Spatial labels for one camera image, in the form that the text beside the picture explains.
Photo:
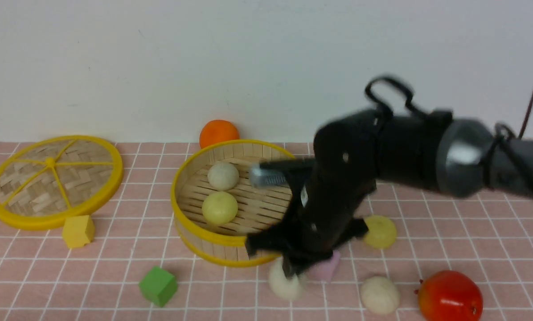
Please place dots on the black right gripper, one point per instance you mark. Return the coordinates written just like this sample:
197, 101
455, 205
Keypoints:
318, 219

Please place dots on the white bun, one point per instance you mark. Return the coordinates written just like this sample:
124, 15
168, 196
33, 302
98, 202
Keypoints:
283, 287
380, 295
223, 176

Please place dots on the yellow bun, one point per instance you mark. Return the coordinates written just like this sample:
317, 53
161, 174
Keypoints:
382, 232
219, 208

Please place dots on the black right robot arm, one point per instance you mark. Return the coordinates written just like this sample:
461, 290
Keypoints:
436, 153

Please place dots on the yellow bamboo steamer tray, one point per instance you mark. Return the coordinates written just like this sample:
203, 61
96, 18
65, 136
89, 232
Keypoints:
258, 209

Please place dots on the yellow bamboo steamer lid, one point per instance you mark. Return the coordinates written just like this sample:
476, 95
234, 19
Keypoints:
45, 183

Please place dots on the pink cube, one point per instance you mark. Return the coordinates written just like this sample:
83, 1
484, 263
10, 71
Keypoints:
325, 270

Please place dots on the green cube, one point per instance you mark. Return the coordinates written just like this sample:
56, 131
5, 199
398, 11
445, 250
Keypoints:
158, 286

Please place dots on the orange fruit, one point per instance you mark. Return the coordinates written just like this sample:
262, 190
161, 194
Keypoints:
217, 131

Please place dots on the red tomato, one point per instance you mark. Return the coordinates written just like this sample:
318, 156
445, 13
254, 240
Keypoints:
449, 296

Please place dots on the pink checkered tablecloth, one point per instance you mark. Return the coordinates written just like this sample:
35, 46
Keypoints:
488, 237

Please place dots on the yellow cube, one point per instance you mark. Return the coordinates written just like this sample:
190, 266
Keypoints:
78, 231

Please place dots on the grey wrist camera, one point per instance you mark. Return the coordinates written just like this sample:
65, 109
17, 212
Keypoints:
281, 172

